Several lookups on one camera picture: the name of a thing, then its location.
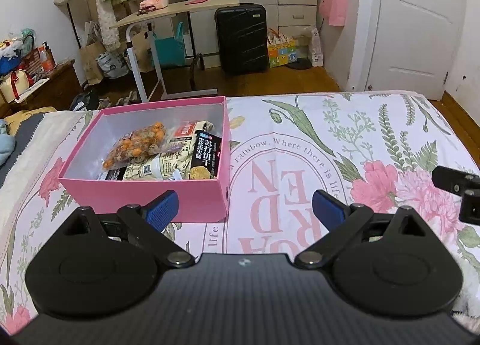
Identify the floral bed sheet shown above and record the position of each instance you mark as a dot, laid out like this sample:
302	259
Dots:
377	149

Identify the teal shopping bag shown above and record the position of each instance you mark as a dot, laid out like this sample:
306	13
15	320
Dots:
171	51

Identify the blue goose plush toy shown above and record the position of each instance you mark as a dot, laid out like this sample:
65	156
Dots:
7	142

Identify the wooden nightstand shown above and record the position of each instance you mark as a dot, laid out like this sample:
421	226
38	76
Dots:
59	92

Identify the pink tissue box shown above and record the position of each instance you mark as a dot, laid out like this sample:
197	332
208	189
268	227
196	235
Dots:
151	5

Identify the pink paper bag hanging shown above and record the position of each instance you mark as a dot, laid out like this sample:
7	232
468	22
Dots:
334	12

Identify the brown paper bag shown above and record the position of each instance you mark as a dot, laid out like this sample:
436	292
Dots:
88	58

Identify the black cracker pack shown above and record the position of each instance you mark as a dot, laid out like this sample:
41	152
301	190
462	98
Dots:
112	175
206	155

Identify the white plastic bag by wall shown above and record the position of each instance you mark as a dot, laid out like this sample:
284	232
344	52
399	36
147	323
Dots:
315	53

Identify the pink cardboard box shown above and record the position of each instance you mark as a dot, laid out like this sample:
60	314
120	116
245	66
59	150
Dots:
200	201

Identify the beige noodle snack bag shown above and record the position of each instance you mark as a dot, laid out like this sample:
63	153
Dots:
174	160

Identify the colourful gift box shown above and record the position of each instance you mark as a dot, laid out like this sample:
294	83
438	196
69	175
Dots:
281	49

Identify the white door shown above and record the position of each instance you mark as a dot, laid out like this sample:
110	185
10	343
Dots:
415	45

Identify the wooden rolling desk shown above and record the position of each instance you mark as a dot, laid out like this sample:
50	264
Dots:
174	13

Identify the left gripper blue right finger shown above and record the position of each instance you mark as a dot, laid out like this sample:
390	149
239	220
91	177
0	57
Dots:
328	210

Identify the clear peanut bag small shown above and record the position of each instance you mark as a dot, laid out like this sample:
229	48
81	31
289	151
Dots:
136	146

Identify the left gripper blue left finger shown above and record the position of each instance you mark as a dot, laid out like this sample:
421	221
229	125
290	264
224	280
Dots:
161	211

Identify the black suitcase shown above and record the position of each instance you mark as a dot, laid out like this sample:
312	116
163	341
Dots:
242	38

